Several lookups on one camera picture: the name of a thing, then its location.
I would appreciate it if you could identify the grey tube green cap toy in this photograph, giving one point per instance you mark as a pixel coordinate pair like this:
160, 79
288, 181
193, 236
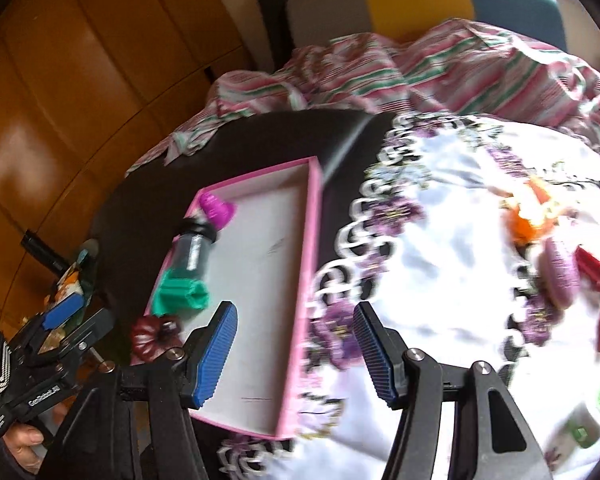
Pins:
192, 252

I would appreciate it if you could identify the purple ridged cylinder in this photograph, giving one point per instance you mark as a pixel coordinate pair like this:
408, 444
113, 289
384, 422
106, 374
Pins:
557, 272

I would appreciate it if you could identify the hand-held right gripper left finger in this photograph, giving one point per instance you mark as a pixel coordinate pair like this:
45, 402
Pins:
215, 360

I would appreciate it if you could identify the dark red pumpkin toy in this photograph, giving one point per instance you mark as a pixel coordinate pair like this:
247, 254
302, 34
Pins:
152, 337

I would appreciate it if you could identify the orange block with holes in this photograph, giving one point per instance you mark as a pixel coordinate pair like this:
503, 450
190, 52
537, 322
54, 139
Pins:
522, 225

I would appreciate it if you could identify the black cylindrical object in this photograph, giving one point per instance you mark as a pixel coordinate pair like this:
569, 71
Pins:
45, 252

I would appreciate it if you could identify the grey yellow blue headboard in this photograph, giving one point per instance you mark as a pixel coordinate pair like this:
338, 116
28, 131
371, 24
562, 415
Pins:
420, 5

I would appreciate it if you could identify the green ridged toy piece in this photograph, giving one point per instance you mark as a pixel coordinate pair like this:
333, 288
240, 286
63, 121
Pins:
180, 297

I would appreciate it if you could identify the person's left hand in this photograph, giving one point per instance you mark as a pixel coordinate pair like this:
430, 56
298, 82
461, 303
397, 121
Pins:
25, 447

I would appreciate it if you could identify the white and green toy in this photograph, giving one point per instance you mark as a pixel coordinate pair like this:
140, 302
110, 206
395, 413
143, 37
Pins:
580, 422

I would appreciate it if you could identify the pink cardboard box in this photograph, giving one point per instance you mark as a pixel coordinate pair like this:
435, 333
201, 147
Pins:
260, 270

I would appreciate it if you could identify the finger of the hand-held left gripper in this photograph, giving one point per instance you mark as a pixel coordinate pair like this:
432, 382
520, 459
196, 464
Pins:
62, 311
87, 335

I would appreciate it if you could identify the red capsule toy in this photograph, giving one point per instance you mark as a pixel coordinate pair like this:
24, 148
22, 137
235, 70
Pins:
592, 270

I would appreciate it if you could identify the orange and white packet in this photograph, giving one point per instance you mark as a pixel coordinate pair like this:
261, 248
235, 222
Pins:
70, 280

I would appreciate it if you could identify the brown wooden wardrobe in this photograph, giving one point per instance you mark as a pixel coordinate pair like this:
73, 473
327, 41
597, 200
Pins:
80, 110

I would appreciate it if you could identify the black rolled mat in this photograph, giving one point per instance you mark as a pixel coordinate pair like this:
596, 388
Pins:
272, 20

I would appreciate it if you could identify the pink green striped bedsheet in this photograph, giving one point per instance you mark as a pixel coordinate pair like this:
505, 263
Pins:
430, 70

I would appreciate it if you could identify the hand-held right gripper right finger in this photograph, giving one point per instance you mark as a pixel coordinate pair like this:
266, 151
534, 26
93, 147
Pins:
375, 355

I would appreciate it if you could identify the white embroidered floral tablecloth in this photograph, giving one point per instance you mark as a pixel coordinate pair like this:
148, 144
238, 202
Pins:
455, 285

